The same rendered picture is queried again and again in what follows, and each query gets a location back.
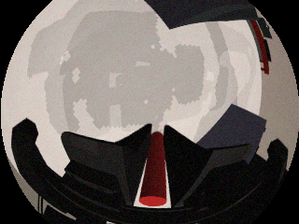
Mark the red peg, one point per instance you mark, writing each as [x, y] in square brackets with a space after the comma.
[153, 186]

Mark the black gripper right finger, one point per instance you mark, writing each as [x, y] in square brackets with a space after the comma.
[188, 164]

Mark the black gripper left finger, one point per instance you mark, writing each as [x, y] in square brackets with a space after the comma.
[125, 158]

